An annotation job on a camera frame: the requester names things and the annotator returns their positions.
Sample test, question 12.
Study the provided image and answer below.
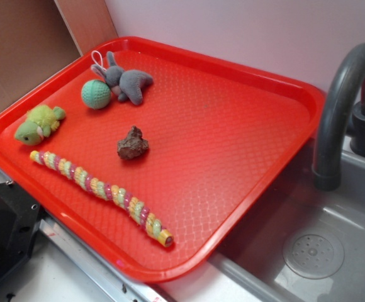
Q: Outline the grey toy faucet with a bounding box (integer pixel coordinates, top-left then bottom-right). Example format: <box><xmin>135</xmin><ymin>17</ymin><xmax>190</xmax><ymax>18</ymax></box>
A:
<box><xmin>312</xmin><ymin>43</ymin><xmax>365</xmax><ymax>191</ymax></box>

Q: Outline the grey plush bunny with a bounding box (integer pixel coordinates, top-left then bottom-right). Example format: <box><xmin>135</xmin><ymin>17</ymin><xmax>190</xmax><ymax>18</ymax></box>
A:
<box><xmin>91</xmin><ymin>50</ymin><xmax>154</xmax><ymax>106</ymax></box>

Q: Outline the green rubber ball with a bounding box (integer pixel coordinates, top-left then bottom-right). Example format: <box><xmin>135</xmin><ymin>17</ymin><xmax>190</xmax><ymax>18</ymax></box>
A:
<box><xmin>81</xmin><ymin>80</ymin><xmax>111</xmax><ymax>109</ymax></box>

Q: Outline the multicolored twisted rope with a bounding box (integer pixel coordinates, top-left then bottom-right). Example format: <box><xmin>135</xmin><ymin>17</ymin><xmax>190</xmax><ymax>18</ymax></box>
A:
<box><xmin>30</xmin><ymin>150</ymin><xmax>174</xmax><ymax>249</ymax></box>

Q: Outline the green plush turtle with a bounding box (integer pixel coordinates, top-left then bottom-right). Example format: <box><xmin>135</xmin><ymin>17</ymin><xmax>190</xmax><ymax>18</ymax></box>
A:
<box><xmin>14</xmin><ymin>104</ymin><xmax>66</xmax><ymax>146</ymax></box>

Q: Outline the grey toy sink basin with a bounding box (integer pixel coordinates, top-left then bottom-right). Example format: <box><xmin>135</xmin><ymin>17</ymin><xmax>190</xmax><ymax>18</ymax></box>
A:
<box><xmin>210</xmin><ymin>143</ymin><xmax>365</xmax><ymax>301</ymax></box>

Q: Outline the brown rock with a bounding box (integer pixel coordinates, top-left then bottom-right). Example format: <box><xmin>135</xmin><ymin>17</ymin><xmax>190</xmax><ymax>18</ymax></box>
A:
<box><xmin>117</xmin><ymin>126</ymin><xmax>149</xmax><ymax>160</ymax></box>

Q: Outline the aluminium frame rail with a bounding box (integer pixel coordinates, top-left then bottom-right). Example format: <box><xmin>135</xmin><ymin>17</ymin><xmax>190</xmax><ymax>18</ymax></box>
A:
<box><xmin>0</xmin><ymin>150</ymin><xmax>174</xmax><ymax>302</ymax></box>

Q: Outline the brown cardboard panel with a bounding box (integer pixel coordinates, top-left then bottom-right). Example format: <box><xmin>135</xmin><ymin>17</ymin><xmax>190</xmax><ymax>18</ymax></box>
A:
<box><xmin>0</xmin><ymin>1</ymin><xmax>118</xmax><ymax>112</ymax></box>

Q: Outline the black metal bracket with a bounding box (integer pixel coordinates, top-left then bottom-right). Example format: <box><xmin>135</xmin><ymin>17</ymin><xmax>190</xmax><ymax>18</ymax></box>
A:
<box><xmin>0</xmin><ymin>183</ymin><xmax>42</xmax><ymax>278</ymax></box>

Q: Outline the red plastic tray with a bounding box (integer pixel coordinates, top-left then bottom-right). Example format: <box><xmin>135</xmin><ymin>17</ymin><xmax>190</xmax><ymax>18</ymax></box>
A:
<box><xmin>0</xmin><ymin>37</ymin><xmax>325</xmax><ymax>283</ymax></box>

